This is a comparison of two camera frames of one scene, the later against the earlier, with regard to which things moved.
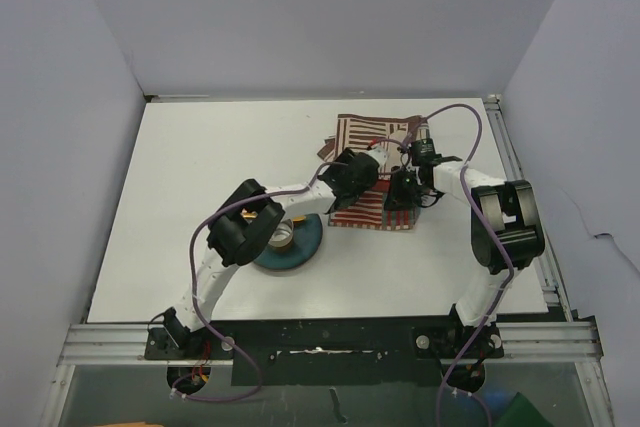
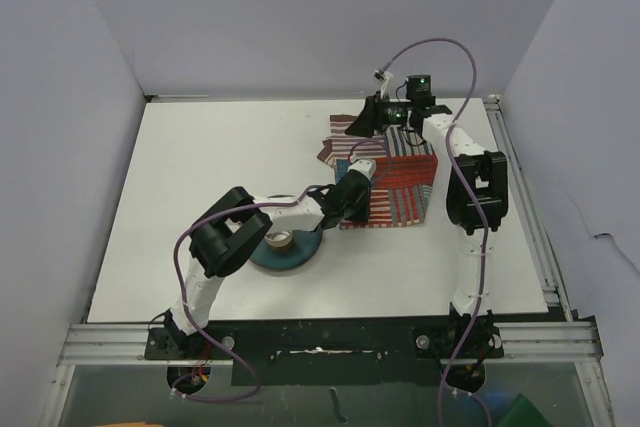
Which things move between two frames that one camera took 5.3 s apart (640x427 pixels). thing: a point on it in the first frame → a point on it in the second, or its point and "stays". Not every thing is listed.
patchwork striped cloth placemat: [384, 137] stays
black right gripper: [397, 200] → [371, 117]
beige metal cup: [282, 236] stays
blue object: [497, 400] stays
